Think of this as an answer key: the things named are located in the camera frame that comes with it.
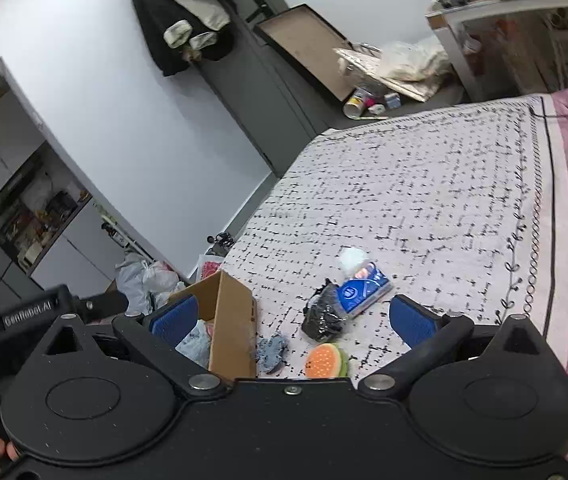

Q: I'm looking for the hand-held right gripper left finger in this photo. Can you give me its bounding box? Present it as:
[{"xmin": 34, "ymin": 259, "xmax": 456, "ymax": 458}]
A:
[{"xmin": 34, "ymin": 294, "xmax": 227, "ymax": 401}]

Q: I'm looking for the pile of white plastic bags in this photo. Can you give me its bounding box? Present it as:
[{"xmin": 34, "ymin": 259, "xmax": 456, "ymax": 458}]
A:
[{"xmin": 334, "ymin": 39, "xmax": 456, "ymax": 102}]

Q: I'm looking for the light blue plastic packet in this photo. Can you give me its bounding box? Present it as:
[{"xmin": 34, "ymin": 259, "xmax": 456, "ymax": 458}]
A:
[{"xmin": 176, "ymin": 320, "xmax": 213, "ymax": 372}]

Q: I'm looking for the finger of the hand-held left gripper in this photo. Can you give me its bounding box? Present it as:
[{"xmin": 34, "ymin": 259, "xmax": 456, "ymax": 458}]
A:
[{"xmin": 80, "ymin": 291, "xmax": 130, "ymax": 322}]

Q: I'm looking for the white floor rack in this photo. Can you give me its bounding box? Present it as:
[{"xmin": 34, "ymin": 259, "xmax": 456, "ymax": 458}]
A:
[{"xmin": 100, "ymin": 209, "xmax": 151, "ymax": 263}]

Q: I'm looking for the white desk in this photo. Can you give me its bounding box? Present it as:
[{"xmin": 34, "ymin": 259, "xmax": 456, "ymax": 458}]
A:
[{"xmin": 425, "ymin": 0, "xmax": 568, "ymax": 104}]

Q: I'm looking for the grey door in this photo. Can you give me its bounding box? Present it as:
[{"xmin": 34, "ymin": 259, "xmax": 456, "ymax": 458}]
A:
[{"xmin": 196, "ymin": 0, "xmax": 337, "ymax": 178}]

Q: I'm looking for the white cylindrical can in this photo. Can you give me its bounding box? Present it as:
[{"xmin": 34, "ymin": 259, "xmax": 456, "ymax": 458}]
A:
[{"xmin": 342, "ymin": 87, "xmax": 373, "ymax": 120}]

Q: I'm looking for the orange slice-shaped sponge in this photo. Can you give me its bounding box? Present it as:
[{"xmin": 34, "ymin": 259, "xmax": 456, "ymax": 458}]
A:
[{"xmin": 305, "ymin": 342, "xmax": 350, "ymax": 380}]

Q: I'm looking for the black framed board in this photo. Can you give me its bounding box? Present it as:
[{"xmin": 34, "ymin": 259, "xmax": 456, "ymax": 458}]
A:
[{"xmin": 254, "ymin": 4, "xmax": 354, "ymax": 104}]

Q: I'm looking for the brown cardboard box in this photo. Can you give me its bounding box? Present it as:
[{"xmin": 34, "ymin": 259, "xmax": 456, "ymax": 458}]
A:
[{"xmin": 166, "ymin": 270, "xmax": 258, "ymax": 380}]

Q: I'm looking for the blue tissue packet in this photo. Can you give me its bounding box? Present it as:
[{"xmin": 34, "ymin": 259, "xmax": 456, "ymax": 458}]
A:
[{"xmin": 338, "ymin": 260, "xmax": 394, "ymax": 319}]

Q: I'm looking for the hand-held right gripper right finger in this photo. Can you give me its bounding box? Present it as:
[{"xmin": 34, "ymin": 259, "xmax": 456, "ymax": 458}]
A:
[{"xmin": 358, "ymin": 294, "xmax": 562, "ymax": 401}]

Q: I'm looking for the blue-grey cloth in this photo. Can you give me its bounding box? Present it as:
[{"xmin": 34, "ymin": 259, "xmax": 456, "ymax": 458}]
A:
[{"xmin": 256, "ymin": 335, "xmax": 289, "ymax": 376}]

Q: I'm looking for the black hanging coat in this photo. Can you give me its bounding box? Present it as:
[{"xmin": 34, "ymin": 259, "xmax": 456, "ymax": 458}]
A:
[{"xmin": 126, "ymin": 0, "xmax": 236, "ymax": 77}]

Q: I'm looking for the black door handle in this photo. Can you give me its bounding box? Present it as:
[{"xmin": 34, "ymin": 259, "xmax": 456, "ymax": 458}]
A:
[{"xmin": 245, "ymin": 0, "xmax": 274, "ymax": 23}]

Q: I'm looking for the grey-and-white cabinet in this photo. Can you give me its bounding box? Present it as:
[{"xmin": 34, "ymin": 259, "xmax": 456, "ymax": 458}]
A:
[{"xmin": 0, "ymin": 87, "xmax": 117, "ymax": 311}]

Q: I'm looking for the grey plastic bag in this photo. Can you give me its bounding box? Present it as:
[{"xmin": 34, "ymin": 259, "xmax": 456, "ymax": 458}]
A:
[{"xmin": 115, "ymin": 252, "xmax": 154, "ymax": 315}]

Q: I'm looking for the black plastic bag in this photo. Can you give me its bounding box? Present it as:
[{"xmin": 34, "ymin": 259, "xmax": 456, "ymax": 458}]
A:
[{"xmin": 301, "ymin": 280, "xmax": 349, "ymax": 344}]

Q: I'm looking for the white plastic bag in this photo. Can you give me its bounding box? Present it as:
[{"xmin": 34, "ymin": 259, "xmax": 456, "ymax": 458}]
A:
[
  {"xmin": 339, "ymin": 247, "xmax": 371, "ymax": 277},
  {"xmin": 141, "ymin": 260, "xmax": 186, "ymax": 312}
]

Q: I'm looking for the red patterned bag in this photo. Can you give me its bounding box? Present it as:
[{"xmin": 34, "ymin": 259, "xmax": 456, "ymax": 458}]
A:
[{"xmin": 196, "ymin": 255, "xmax": 226, "ymax": 284}]

